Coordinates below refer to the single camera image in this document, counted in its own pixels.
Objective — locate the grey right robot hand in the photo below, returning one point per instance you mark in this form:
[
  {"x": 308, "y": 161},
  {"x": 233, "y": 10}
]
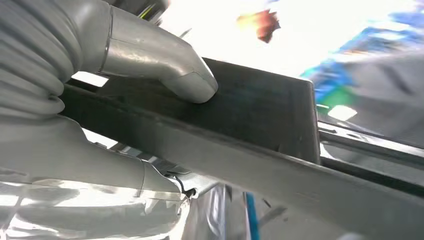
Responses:
[{"x": 66, "y": 172}]

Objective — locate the stainless steel workbench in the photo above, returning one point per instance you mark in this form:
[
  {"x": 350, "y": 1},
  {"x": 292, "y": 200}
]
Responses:
[{"x": 215, "y": 218}]

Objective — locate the stamped silver metal plate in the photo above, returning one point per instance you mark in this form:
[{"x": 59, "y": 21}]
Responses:
[{"x": 397, "y": 150}]

